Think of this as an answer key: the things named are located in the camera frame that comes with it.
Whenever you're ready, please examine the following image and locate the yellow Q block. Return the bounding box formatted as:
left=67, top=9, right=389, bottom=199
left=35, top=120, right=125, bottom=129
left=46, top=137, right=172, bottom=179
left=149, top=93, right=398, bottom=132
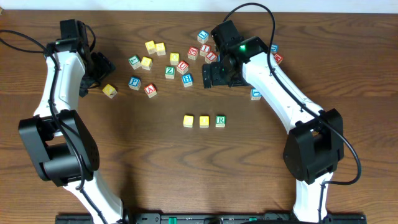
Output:
left=170, top=52, right=180, bottom=65

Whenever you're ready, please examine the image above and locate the yellow O block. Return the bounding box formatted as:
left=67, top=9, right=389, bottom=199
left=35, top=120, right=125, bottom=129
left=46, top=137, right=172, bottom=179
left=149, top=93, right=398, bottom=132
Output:
left=200, top=116, right=210, bottom=128

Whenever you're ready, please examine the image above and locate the green R block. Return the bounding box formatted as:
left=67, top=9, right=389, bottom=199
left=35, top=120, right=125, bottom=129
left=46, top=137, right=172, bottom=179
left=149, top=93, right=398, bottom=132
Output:
left=215, top=115, right=226, bottom=128

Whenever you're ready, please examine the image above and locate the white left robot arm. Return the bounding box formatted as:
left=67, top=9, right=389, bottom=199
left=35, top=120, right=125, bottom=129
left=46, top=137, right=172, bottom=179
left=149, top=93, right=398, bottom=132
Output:
left=18, top=19, right=130, bottom=223

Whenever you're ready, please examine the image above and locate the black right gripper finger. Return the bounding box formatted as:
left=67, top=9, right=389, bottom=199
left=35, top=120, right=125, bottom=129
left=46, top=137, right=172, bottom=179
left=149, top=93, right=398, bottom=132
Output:
left=213, top=67, right=246, bottom=87
left=201, top=63, right=213, bottom=89

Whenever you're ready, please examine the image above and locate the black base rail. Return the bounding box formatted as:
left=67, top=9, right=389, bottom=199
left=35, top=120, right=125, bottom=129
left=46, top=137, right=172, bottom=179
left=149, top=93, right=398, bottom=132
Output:
left=55, top=212, right=368, bottom=224

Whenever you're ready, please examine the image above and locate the blue P block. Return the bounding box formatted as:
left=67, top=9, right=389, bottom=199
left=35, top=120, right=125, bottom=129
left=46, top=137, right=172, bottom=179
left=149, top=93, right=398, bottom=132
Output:
left=128, top=77, right=142, bottom=91

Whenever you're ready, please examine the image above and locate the red I block upper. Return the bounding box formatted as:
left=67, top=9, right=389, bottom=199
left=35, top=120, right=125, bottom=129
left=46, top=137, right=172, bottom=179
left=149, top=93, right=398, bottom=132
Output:
left=200, top=44, right=211, bottom=57

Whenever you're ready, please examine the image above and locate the red E block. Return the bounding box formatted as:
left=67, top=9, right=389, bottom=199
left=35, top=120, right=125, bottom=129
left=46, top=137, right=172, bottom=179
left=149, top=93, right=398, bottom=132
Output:
left=187, top=47, right=199, bottom=60

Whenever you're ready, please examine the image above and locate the yellow C block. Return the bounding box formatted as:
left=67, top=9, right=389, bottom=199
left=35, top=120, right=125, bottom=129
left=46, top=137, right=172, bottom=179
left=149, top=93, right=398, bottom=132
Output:
left=183, top=115, right=194, bottom=128

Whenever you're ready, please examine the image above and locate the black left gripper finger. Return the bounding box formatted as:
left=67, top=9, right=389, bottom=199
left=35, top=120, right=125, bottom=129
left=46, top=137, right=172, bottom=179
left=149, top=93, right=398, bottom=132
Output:
left=91, top=52, right=116, bottom=82
left=79, top=78, right=101, bottom=98

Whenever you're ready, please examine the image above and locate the red M block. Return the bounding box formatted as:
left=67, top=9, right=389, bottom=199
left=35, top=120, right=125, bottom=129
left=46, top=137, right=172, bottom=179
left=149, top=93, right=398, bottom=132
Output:
left=274, top=53, right=284, bottom=65

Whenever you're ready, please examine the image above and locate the blue T block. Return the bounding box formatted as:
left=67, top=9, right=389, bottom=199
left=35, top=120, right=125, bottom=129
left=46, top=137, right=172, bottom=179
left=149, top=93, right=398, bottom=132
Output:
left=250, top=88, right=262, bottom=101

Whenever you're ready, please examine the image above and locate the blue D block right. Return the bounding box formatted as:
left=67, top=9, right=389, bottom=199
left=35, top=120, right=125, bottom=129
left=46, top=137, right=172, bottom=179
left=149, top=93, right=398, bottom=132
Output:
left=271, top=44, right=279, bottom=54

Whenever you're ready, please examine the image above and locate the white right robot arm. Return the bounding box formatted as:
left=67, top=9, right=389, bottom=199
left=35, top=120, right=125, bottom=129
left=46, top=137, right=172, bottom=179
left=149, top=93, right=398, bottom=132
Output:
left=202, top=20, right=344, bottom=223

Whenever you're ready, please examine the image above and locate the red A block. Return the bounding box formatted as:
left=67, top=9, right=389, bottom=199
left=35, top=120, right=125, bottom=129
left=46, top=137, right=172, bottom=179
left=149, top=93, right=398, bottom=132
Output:
left=144, top=83, right=157, bottom=98

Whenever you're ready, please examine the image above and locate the yellow block upper left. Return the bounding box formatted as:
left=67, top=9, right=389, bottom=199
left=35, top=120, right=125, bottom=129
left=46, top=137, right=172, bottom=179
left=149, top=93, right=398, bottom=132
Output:
left=145, top=40, right=157, bottom=54

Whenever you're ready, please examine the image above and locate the red I block lower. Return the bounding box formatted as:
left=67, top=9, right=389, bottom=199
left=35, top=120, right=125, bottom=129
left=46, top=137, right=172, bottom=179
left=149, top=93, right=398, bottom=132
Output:
left=205, top=51, right=218, bottom=63

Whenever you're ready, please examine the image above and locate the yellow S block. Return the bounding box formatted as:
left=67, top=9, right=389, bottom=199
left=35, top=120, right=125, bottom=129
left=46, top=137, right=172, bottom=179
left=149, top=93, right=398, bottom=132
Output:
left=155, top=42, right=166, bottom=56

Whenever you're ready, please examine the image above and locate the yellow K block far left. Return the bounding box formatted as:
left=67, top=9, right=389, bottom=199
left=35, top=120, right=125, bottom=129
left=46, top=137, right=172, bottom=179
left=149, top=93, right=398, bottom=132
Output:
left=102, top=84, right=118, bottom=98

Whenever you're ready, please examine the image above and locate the blue L block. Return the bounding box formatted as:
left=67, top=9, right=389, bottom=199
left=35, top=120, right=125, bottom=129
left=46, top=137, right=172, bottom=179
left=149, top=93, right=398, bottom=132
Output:
left=197, top=30, right=209, bottom=44

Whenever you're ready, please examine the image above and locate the blue H block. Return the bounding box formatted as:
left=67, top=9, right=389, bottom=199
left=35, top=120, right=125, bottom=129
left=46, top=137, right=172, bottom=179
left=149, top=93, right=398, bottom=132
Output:
left=182, top=73, right=193, bottom=88

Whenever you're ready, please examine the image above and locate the yellow block beside green L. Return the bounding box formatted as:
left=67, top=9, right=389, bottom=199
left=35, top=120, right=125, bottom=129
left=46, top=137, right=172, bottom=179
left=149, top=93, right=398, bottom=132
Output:
left=141, top=57, right=153, bottom=70

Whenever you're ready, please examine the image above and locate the red U block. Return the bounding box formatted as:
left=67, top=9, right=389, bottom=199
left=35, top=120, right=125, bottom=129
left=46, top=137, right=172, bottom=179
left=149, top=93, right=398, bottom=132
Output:
left=176, top=60, right=189, bottom=75

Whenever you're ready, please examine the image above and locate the red i block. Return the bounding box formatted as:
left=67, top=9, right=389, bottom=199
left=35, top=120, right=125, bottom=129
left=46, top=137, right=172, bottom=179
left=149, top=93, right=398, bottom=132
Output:
left=200, top=44, right=211, bottom=57
left=205, top=51, right=218, bottom=63

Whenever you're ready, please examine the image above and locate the green Z block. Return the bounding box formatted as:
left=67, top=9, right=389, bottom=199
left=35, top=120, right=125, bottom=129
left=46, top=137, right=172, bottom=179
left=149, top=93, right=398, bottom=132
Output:
left=165, top=66, right=175, bottom=79

